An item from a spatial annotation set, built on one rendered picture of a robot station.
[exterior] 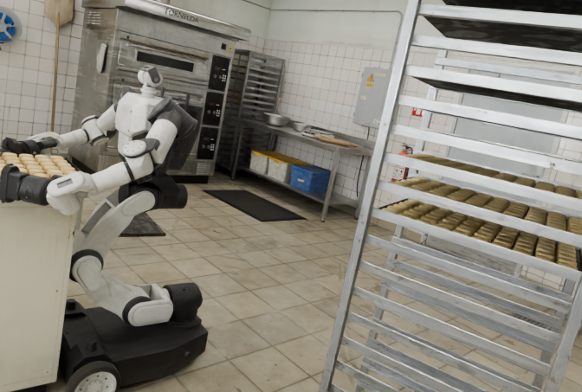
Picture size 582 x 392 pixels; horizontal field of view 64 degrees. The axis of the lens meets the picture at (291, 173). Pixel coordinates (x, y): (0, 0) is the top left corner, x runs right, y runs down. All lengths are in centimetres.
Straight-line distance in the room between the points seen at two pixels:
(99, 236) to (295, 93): 514
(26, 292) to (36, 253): 15
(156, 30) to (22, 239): 389
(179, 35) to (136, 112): 373
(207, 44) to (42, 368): 436
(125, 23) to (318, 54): 268
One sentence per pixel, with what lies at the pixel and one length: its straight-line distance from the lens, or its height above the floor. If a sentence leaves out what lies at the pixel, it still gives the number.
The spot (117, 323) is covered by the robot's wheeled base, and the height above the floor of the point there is 17.
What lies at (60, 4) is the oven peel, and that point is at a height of 182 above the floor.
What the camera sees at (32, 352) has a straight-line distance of 210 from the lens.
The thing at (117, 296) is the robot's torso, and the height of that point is 36.
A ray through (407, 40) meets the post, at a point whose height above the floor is 158.
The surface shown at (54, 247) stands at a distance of 192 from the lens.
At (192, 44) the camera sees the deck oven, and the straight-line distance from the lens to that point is 569.
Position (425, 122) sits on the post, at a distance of 188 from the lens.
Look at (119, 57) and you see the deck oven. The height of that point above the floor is 137.
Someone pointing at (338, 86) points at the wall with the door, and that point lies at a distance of 633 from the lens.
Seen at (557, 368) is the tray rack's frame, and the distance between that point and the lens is 148.
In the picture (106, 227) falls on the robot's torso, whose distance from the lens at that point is 206.
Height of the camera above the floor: 137
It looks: 10 degrees down
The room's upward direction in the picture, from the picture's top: 11 degrees clockwise
